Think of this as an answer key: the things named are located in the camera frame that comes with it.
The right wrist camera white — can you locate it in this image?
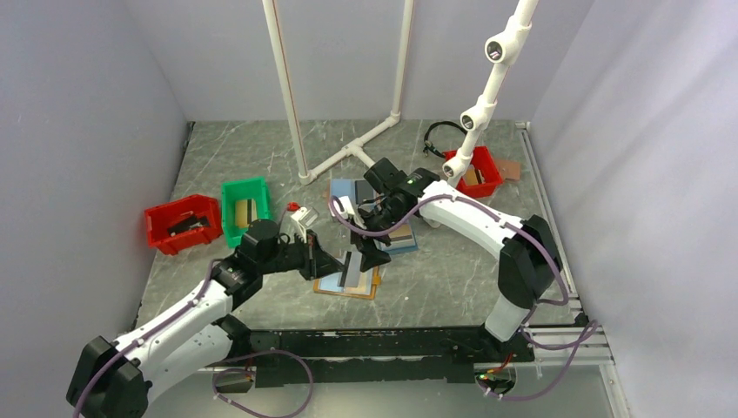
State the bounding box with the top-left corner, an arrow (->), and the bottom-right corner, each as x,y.
332,196 -> 356,221

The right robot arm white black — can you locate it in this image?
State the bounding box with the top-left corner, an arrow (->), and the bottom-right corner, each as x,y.
329,158 -> 566,361

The blue open card holder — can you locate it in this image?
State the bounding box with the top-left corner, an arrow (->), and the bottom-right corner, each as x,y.
379,222 -> 418,255

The beige card in green bin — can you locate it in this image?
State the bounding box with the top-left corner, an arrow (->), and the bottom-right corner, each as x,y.
234,199 -> 258,228

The black cable loop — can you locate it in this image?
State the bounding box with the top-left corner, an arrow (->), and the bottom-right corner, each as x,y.
423,121 -> 468,159

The left red plastic bin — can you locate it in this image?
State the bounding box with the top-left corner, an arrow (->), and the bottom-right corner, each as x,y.
144,194 -> 224,256

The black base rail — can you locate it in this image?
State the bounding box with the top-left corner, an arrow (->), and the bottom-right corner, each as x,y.
216,326 -> 535,388

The white pvc pipe frame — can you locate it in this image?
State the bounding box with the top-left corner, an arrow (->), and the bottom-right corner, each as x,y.
262,0 -> 415,185

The dark grey credit card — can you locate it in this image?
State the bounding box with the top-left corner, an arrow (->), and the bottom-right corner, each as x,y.
167,214 -> 210,236

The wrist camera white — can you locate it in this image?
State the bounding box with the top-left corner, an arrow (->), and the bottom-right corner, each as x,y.
287,202 -> 319,242
332,196 -> 356,221

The green plastic bin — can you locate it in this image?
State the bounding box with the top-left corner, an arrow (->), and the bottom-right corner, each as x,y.
221,177 -> 272,248

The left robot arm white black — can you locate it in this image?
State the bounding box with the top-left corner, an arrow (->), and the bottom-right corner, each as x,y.
66,219 -> 343,417

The grey striped credit card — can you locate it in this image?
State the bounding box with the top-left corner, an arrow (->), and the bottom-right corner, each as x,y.
339,251 -> 362,288

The brown flat card holder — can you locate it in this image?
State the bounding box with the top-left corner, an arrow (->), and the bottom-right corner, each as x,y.
495,159 -> 521,181

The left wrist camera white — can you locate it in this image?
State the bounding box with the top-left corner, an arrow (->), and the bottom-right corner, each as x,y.
287,202 -> 319,242

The white pvc camera mast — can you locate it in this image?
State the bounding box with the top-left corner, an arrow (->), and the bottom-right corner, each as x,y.
442,0 -> 539,186

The orange card holder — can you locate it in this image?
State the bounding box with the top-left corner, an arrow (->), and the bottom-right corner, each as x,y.
312,267 -> 381,300

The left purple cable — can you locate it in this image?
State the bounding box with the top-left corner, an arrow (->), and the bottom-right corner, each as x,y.
71,260 -> 315,418

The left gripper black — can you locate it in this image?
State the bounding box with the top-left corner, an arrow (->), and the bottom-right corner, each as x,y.
258,229 -> 344,280

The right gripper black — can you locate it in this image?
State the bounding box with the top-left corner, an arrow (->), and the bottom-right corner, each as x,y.
350,197 -> 408,273

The right red plastic bin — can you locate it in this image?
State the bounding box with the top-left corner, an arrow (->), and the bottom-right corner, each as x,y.
455,145 -> 503,199

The red plastic bin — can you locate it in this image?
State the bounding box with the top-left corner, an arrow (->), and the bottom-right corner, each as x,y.
144,194 -> 224,256
455,145 -> 503,199

